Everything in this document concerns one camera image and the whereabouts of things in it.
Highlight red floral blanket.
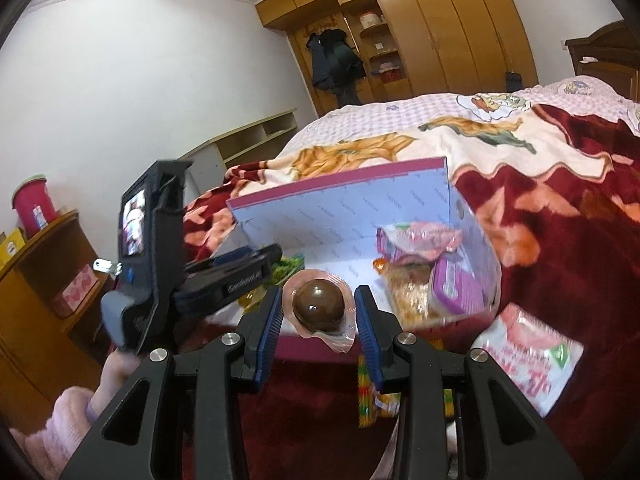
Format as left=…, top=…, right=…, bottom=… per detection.
left=180, top=102, right=640, bottom=480

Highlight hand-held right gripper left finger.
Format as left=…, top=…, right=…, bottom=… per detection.
left=60, top=286, right=286, bottom=480

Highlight orange cracker packet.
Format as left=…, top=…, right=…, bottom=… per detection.
left=372, top=257, right=441, bottom=326

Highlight white pink drink pouch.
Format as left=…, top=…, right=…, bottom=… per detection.
left=470, top=302, right=585, bottom=418
left=375, top=221, right=465, bottom=266

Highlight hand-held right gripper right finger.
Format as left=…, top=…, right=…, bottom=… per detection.
left=354, top=285, right=583, bottom=480

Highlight yellow snack packet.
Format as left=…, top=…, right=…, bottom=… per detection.
left=237, top=285, right=268, bottom=313

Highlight purple snack tin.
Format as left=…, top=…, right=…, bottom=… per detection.
left=429, top=252, right=493, bottom=317

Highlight chocolate ball capsule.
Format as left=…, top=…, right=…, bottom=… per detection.
left=281, top=269, right=358, bottom=355

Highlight orange patterned snack packet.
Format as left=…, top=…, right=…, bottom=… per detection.
left=356, top=340, right=456, bottom=428

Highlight green pea snack packet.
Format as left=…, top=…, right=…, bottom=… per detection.
left=270, top=255, right=306, bottom=286

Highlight wooden wardrobe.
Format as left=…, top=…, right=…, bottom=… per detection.
left=255, top=0, right=541, bottom=121

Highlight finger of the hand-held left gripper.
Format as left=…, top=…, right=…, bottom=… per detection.
left=184, top=245, right=267, bottom=279
left=171, top=243, right=284, bottom=319

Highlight pink cardboard box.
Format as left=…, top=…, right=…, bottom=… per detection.
left=225, top=156, right=502, bottom=361

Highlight black hanging jackets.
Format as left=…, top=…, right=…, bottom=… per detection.
left=305, top=27, right=366, bottom=106

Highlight yellow cardboard box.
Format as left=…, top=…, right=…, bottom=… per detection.
left=0, top=227, right=27, bottom=268

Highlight beige open bookshelf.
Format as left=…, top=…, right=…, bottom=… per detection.
left=177, top=108, right=299, bottom=191

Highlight red plastic bucket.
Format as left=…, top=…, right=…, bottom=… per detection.
left=11, top=175, right=60, bottom=238

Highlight dark wooden headboard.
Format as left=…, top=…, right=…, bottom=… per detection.
left=565, top=20, right=640, bottom=103

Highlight person's left hand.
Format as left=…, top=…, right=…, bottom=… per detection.
left=86, top=351, right=133, bottom=419

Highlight wooden side cabinet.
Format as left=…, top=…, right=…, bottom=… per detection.
left=0, top=210, right=121, bottom=421

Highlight pink patterned box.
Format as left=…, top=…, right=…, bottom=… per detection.
left=50, top=263, right=101, bottom=318

